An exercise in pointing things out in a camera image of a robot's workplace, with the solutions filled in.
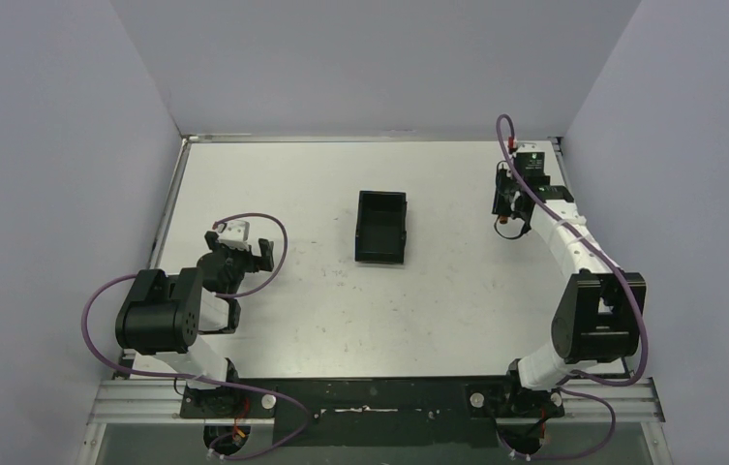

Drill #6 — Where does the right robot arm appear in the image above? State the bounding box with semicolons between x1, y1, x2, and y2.
492;151;646;416

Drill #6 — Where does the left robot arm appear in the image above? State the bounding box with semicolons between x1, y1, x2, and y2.
115;221;275;418

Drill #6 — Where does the black plastic bin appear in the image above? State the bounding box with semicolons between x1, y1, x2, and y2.
354;191;408;264

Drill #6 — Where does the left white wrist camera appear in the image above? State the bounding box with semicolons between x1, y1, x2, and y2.
215;220;251;251

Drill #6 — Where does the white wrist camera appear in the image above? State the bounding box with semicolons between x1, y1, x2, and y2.
516;142;539;152
215;220;251;251

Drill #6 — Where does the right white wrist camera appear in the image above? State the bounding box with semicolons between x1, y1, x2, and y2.
516;142;539;152

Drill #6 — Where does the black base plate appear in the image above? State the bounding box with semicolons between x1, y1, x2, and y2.
179;375;564;448

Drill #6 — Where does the aluminium front rail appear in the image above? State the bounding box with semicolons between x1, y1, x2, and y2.
88;380;666;425

